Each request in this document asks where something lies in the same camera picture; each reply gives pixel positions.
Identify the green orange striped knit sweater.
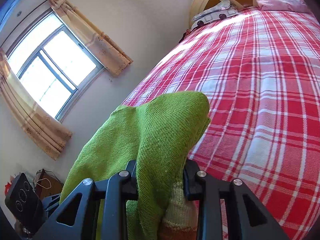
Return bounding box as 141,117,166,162
61,91,210,239

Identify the brown bedside table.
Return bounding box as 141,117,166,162
33,169,63,200

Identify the yellow curtain side window near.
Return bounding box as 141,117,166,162
1,50,72,160

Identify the yellow curtain side window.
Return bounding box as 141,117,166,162
49,0,133,76
1,50,72,160

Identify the red white plaid bed sheet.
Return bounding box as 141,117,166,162
124,8,319,239

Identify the white bus print pillow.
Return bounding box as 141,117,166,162
191,8,239,30

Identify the grey patterned pillow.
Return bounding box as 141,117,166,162
192,0,231,22

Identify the pink floral pillow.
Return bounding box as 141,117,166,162
256,0,311,13

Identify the side window aluminium frame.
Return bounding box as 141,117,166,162
7,9,103,121

